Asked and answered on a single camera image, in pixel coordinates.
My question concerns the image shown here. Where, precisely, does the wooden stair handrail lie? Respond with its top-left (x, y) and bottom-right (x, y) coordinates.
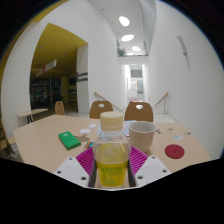
top-left (151, 91), bottom-right (170, 115)
top-left (93, 91), bottom-right (125, 112)

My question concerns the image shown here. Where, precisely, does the brown cardboard piece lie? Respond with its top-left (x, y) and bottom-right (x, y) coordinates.
top-left (74, 134), bottom-right (91, 143)

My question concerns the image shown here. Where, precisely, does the small colourful striped item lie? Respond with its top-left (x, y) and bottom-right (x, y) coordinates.
top-left (82, 140), bottom-right (95, 150)

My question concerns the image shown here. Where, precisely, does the green potted plant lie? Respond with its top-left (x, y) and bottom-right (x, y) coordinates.
top-left (116, 46), bottom-right (128, 58)

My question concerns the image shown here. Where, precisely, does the green rectangular box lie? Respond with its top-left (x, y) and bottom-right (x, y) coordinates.
top-left (58, 130), bottom-right (82, 151)

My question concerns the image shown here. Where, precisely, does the light wooden side table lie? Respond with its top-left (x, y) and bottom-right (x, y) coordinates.
top-left (17, 107), bottom-right (49, 124)

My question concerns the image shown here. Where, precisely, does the clear bottle with yellow drink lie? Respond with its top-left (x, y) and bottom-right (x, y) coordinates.
top-left (92, 111), bottom-right (132, 190)

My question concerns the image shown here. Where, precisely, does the group of oval ceiling lights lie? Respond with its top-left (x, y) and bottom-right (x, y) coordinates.
top-left (118, 15), bottom-right (142, 53)

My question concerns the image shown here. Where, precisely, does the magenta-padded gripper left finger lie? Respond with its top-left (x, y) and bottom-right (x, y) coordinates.
top-left (53, 146), bottom-right (98, 189)

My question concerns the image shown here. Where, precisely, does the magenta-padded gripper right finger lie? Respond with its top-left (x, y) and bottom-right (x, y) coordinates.
top-left (127, 145), bottom-right (172, 188)

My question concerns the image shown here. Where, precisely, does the beige ceramic mug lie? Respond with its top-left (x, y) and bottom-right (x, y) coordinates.
top-left (127, 120), bottom-right (158, 154)

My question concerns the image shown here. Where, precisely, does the hanging white and red sign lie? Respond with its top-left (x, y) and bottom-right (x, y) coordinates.
top-left (35, 59), bottom-right (58, 78)

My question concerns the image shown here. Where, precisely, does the group of wooden chairs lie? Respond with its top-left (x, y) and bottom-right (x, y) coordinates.
top-left (54, 100), bottom-right (155, 123)

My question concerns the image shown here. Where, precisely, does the flat round red coaster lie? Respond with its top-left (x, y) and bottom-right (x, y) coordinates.
top-left (164, 143), bottom-right (186, 160)

